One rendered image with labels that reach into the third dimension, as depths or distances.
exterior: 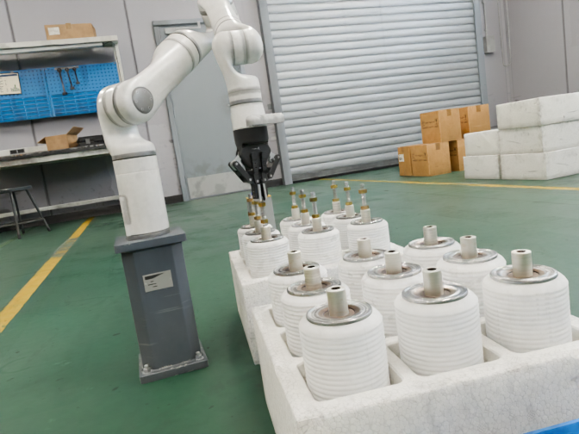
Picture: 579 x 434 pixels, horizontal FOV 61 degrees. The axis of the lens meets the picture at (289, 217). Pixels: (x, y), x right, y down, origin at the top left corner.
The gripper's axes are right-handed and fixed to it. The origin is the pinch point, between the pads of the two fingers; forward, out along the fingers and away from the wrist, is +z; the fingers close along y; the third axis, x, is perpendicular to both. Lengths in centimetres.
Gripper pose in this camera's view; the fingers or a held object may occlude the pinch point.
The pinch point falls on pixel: (259, 192)
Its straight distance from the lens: 108.7
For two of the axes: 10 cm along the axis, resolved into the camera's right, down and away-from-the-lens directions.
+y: -7.7, 2.0, -6.0
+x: 6.2, 0.3, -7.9
